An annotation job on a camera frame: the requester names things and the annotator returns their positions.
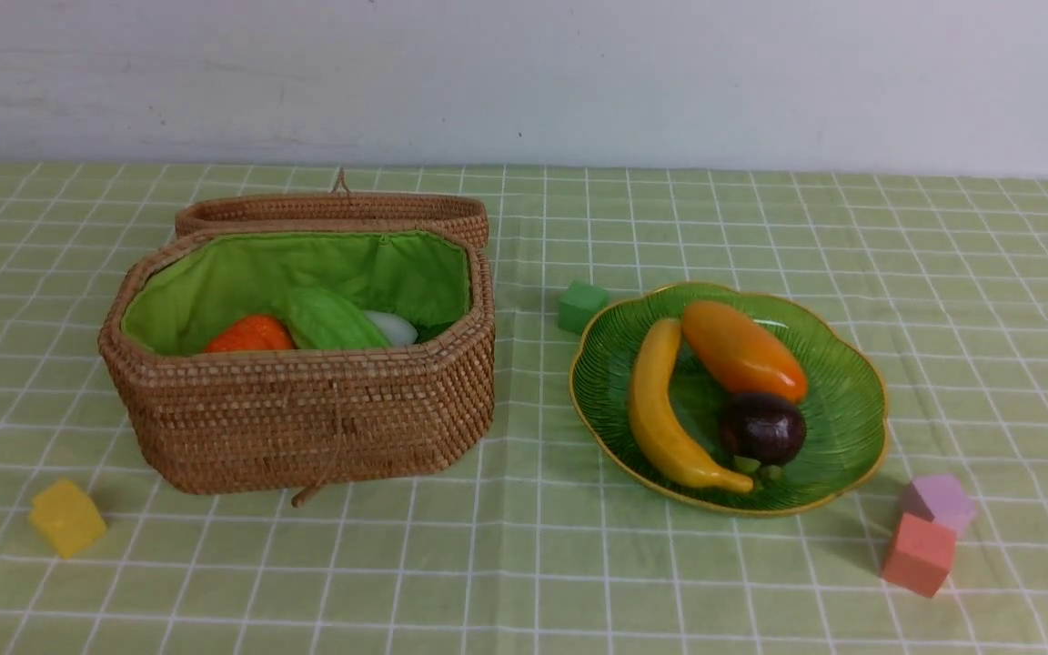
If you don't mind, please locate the yellow foam cube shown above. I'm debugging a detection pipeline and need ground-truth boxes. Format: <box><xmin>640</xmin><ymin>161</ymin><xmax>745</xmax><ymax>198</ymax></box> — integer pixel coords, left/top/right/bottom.
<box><xmin>28</xmin><ymin>478</ymin><xmax>107</xmax><ymax>559</ymax></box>

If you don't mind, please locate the woven rattan basket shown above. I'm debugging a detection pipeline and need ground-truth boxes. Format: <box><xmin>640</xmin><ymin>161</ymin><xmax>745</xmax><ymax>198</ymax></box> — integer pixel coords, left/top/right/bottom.
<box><xmin>99</xmin><ymin>221</ymin><xmax>496</xmax><ymax>506</ymax></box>

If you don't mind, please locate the green checkered tablecloth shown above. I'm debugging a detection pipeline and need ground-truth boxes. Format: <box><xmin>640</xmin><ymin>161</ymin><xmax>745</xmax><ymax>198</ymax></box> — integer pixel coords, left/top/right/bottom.
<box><xmin>0</xmin><ymin>163</ymin><xmax>1048</xmax><ymax>654</ymax></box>

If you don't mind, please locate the green glass leaf plate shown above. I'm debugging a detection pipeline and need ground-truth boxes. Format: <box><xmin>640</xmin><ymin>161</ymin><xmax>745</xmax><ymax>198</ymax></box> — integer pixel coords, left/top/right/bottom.
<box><xmin>569</xmin><ymin>281</ymin><xmax>891</xmax><ymax>517</ymax></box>

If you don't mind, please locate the orange mango toy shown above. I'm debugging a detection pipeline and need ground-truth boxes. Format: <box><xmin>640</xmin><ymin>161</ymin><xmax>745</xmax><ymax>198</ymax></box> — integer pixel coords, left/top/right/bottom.
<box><xmin>681</xmin><ymin>301</ymin><xmax>810</xmax><ymax>405</ymax></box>

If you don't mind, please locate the purple mangosteen toy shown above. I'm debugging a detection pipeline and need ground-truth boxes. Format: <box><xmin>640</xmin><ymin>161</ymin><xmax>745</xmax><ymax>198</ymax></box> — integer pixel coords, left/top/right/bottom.
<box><xmin>717</xmin><ymin>391</ymin><xmax>808</xmax><ymax>482</ymax></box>

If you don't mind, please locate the woven rattan basket lid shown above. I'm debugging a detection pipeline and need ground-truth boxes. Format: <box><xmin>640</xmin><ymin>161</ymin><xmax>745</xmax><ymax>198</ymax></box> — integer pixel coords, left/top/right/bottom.
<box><xmin>175</xmin><ymin>169</ymin><xmax>490</xmax><ymax>248</ymax></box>

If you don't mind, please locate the yellow banana toy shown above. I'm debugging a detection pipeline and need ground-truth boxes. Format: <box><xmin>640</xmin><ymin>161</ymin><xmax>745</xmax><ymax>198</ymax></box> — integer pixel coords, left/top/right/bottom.
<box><xmin>628</xmin><ymin>316</ymin><xmax>754</xmax><ymax>494</ymax></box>

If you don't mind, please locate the pink-purple foam cube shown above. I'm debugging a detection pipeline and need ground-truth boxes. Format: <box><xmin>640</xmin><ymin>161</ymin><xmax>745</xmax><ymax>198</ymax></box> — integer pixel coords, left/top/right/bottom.
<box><xmin>899</xmin><ymin>473</ymin><xmax>977</xmax><ymax>538</ymax></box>

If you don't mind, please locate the salmon pink foam cube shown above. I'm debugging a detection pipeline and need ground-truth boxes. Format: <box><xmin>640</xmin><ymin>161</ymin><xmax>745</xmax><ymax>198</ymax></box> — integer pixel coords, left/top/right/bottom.
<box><xmin>879</xmin><ymin>514</ymin><xmax>958</xmax><ymax>601</ymax></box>

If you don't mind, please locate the orange pumpkin toy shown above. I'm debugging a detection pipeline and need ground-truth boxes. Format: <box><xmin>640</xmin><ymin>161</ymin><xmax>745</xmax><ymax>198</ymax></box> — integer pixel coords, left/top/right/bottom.
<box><xmin>203</xmin><ymin>314</ymin><xmax>297</xmax><ymax>353</ymax></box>

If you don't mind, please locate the green bitter gourd toy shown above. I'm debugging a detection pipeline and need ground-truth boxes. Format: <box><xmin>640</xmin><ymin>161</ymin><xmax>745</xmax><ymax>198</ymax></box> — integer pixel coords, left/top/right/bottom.
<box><xmin>271</xmin><ymin>287</ymin><xmax>391</xmax><ymax>351</ymax></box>

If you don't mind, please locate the green foam cube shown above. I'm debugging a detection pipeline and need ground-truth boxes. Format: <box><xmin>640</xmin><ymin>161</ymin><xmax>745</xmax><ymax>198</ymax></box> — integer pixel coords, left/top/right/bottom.
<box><xmin>556</xmin><ymin>279</ymin><xmax>610</xmax><ymax>335</ymax></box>

